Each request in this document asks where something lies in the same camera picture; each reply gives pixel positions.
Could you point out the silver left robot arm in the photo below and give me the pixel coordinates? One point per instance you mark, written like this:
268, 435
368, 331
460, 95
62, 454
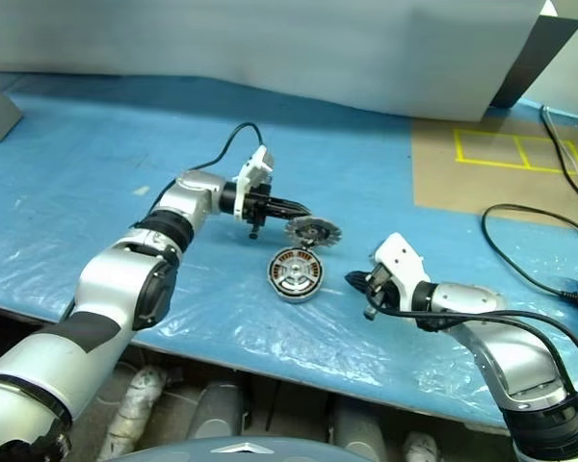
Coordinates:
120, 279

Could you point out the round copper-wound motor stator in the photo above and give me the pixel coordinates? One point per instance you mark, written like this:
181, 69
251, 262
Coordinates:
289, 297

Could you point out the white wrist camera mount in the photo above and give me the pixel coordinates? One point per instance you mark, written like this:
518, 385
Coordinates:
253, 180
400, 260

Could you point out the brown cardboard sheet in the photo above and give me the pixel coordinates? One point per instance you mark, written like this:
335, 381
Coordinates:
433, 159

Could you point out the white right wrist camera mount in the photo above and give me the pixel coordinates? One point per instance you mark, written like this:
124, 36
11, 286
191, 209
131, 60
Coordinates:
400, 260

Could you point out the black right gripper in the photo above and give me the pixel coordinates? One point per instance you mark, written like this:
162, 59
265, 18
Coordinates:
380, 289

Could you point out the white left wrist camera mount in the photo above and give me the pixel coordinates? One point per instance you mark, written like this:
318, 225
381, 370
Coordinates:
253, 180

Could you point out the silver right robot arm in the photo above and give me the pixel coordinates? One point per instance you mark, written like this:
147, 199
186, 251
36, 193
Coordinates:
510, 356

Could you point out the grey rounded robot leg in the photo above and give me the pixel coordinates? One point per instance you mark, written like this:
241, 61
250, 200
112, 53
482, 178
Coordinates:
356, 423
219, 409

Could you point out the large white backdrop board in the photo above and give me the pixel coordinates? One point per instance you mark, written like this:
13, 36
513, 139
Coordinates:
221, 43

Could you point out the grey-blue robot torso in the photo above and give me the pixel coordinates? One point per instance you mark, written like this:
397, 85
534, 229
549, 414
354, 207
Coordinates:
255, 451

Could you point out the blue plastic table sheet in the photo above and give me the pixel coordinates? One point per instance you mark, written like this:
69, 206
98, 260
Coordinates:
101, 168

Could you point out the small white tape scrap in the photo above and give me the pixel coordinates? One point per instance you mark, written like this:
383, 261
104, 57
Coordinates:
142, 191

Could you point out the dark grey panel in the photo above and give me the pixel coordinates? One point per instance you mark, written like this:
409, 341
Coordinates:
534, 62

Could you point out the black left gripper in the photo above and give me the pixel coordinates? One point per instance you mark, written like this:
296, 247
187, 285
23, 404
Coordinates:
260, 207

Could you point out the white robot foot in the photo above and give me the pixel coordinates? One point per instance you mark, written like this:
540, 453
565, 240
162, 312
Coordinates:
419, 445
135, 409

